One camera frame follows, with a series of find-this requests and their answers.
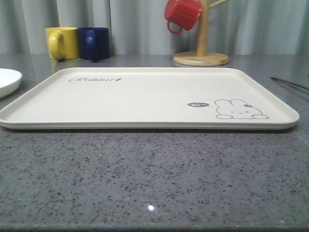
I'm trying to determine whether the dark blue mug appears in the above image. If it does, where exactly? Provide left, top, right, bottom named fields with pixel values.
left=77, top=27, right=111, bottom=60

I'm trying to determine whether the white round plate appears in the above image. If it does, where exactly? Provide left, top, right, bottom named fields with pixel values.
left=0, top=68, right=22, bottom=98

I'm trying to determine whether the yellow mug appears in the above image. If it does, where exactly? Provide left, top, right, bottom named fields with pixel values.
left=45, top=27, right=79, bottom=60

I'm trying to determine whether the red mug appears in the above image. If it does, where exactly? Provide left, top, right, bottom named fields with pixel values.
left=164, top=0, right=202, bottom=34

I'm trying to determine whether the wooden mug tree stand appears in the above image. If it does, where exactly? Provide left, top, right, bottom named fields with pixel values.
left=173, top=0, right=229, bottom=66

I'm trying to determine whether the cream rabbit print tray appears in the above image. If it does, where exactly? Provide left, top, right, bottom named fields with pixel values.
left=0, top=68, right=299, bottom=130

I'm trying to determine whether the grey curtain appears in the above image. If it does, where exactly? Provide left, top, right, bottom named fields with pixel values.
left=0, top=0, right=309, bottom=55

